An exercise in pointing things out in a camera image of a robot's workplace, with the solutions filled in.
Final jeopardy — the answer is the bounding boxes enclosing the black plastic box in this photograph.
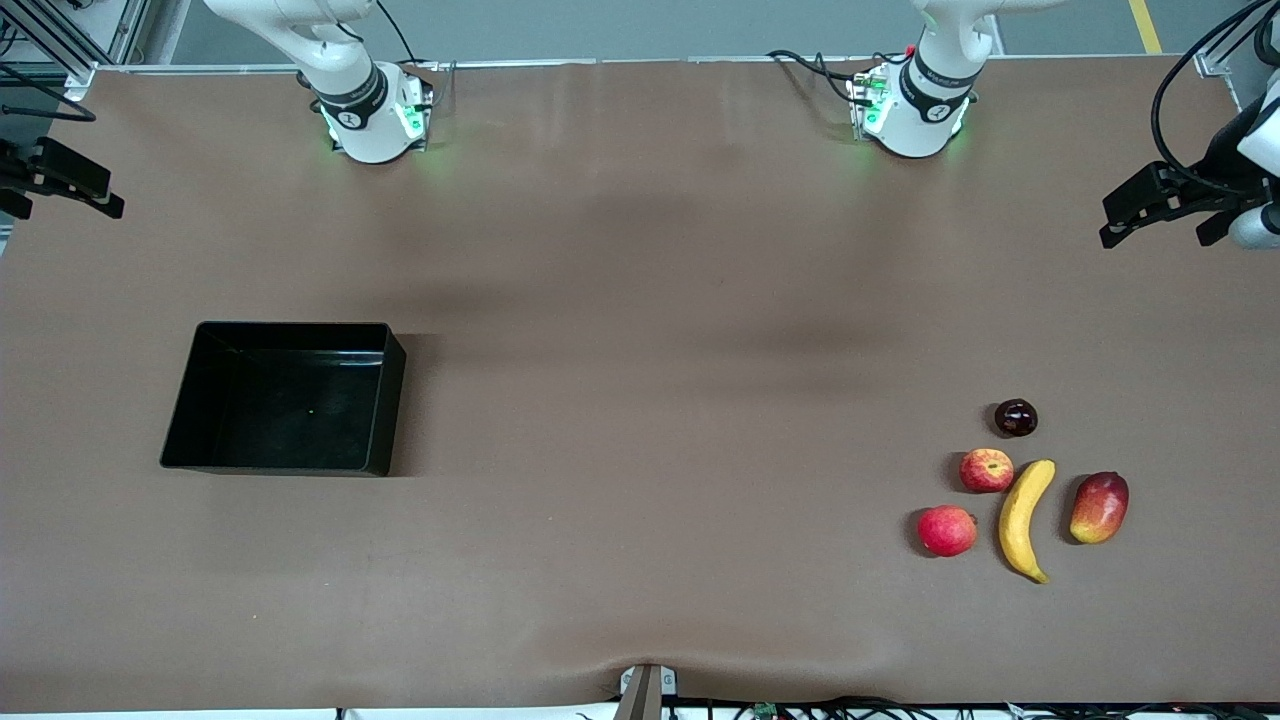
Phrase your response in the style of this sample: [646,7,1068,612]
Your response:
[160,320,408,478]

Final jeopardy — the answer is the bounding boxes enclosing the red yellow mango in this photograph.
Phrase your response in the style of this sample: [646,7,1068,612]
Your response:
[1069,471,1130,545]

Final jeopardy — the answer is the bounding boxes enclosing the red pomegranate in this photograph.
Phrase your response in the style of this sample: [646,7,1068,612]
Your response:
[917,505,979,558]

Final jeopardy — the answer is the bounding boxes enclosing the black right base cable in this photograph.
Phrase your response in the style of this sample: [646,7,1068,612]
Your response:
[375,0,441,71]

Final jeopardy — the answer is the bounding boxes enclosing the aluminium frame corner rail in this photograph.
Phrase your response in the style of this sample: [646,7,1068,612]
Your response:
[1195,0,1280,111]

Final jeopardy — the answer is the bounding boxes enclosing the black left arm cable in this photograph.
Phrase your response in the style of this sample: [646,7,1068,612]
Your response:
[1150,0,1280,196]

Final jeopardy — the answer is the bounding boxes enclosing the black left base cables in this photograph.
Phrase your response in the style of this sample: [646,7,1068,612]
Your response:
[768,48,863,106]

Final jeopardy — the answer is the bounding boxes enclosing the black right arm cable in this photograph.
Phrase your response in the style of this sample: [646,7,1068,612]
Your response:
[0,62,98,123]

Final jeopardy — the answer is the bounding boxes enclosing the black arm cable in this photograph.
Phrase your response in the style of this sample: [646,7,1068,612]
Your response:
[0,62,98,123]
[1150,0,1280,196]

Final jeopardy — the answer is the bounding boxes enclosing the aluminium frame with diagonal bars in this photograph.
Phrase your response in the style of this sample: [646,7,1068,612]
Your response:
[0,0,151,101]

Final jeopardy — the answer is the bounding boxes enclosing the red yellow apple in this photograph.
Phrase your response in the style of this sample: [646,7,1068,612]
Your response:
[960,448,1015,494]

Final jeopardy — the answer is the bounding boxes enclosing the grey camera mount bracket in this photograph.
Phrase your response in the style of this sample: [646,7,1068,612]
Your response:
[613,662,679,720]

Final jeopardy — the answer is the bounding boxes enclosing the yellow banana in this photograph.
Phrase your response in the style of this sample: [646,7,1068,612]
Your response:
[998,459,1057,585]

